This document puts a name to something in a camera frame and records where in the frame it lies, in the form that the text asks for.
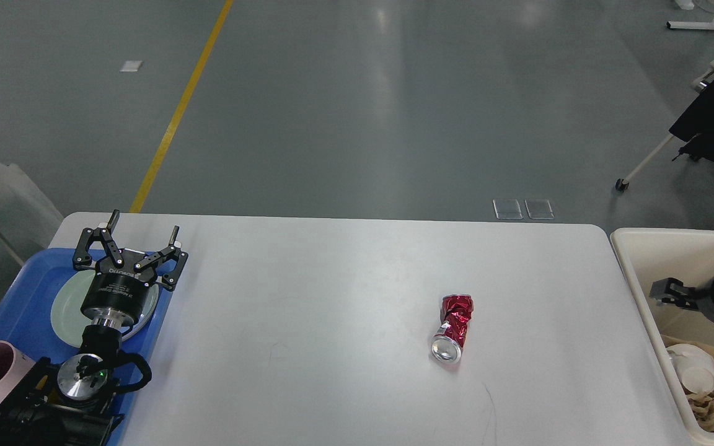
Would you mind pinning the person in white trousers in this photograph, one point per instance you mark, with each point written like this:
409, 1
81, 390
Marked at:
26, 212

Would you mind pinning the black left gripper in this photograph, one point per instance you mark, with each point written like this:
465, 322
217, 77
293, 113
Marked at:
120, 296

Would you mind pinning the crushed red soda can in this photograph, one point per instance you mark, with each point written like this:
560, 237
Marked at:
447, 344

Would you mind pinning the brown paper ball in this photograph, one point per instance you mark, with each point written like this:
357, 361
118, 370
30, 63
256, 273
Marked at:
702, 407

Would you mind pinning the beige plastic bin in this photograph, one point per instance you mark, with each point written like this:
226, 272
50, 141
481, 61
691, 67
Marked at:
647, 255

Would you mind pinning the green plate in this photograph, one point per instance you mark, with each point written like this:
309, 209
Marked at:
68, 322

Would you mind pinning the small white paper cup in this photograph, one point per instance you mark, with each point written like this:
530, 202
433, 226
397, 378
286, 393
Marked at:
694, 368

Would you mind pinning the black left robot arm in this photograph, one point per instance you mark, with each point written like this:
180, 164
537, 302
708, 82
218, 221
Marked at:
80, 398

